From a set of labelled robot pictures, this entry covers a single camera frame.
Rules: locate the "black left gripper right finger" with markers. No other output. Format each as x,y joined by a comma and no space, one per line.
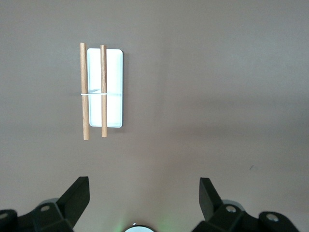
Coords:
212,205

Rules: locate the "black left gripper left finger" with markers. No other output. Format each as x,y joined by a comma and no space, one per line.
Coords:
70,203

